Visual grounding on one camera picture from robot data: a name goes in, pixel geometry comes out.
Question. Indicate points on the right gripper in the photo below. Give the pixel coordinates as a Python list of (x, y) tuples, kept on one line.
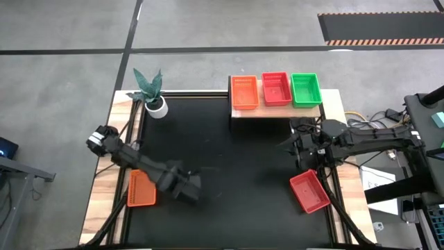
[(310, 149)]

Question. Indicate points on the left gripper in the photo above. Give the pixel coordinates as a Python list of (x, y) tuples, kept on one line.
[(189, 185)]

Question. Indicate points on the red plastic basket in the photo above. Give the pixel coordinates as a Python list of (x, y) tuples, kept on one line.
[(276, 90), (308, 191)]

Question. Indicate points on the orange plastic basket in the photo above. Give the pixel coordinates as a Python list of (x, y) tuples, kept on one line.
[(244, 93), (140, 191)]

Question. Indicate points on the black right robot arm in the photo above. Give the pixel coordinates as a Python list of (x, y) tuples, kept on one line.
[(374, 139)]

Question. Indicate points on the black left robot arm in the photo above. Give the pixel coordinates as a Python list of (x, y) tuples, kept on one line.
[(138, 161)]

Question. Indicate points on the small wooden shelf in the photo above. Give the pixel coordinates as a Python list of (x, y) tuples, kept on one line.
[(277, 112)]

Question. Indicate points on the green plastic basket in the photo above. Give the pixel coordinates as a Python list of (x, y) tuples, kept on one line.
[(306, 91)]

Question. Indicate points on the artificial plant in white pot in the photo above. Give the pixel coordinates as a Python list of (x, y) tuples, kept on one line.
[(156, 107)]

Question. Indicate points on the white paper sheet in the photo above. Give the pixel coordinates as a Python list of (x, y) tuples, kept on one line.
[(373, 173)]

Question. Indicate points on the black power adapter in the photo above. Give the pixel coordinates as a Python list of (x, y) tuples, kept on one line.
[(393, 114)]

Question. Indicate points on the small white object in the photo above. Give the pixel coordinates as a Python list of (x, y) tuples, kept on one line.
[(378, 226)]

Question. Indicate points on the dark grey desk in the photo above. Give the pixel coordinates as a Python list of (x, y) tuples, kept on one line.
[(421, 118)]

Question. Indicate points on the teal box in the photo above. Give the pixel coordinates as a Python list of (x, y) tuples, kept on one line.
[(438, 119)]

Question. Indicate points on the black hazard-striped floor mat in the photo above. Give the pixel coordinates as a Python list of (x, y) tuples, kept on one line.
[(381, 26)]

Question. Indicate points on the black device with blue light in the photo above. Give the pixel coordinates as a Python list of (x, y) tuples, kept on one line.
[(8, 147)]

